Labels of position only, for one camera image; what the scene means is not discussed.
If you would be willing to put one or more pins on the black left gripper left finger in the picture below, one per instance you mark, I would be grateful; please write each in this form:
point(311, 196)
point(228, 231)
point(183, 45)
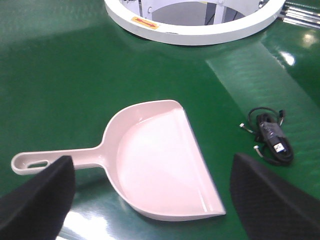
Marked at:
point(37, 209)

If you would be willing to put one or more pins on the green conveyor belt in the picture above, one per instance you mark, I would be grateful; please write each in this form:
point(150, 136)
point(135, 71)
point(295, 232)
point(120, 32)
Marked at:
point(66, 68)

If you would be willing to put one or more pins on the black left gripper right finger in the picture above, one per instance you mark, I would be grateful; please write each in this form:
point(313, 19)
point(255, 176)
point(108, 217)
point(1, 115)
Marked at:
point(269, 207)

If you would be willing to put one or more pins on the pink plastic dustpan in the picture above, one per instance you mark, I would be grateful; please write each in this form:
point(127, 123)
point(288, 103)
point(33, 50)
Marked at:
point(151, 157)

